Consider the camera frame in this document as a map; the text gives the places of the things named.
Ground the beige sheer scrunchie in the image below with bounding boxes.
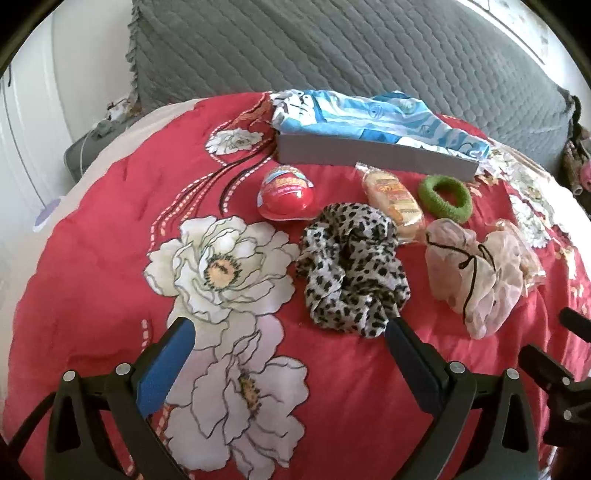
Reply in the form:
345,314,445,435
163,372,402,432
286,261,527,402
424,219,546,340

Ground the green fuzzy scrunchie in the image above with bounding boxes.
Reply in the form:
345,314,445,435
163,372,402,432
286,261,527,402
418,175,473,224

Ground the leopard print scrunchie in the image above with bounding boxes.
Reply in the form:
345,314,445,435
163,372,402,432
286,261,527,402
297,202,411,338

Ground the yellow packaged rice cracker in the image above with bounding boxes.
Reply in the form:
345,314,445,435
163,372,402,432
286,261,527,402
356,162,425,244

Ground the red surprise egg toy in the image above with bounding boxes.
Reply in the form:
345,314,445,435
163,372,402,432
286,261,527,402
256,165,317,221

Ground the clutter pile at bedside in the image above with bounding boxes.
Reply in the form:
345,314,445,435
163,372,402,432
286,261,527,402
559,96,590,216

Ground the red floral quilt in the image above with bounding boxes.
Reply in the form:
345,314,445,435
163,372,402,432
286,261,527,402
0,91,591,480

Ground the purple white round object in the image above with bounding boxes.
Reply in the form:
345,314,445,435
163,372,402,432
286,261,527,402
32,196,63,233

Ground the grey bag on floor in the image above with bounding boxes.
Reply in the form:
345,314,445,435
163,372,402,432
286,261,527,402
63,116,140,183

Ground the blue striped Doraemon cloth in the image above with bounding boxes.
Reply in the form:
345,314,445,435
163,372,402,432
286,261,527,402
270,89,491,161

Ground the grey shallow tray box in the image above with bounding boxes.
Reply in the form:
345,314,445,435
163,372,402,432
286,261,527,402
276,133,479,181

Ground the white wardrobe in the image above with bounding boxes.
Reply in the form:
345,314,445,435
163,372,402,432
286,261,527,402
1,16,73,261

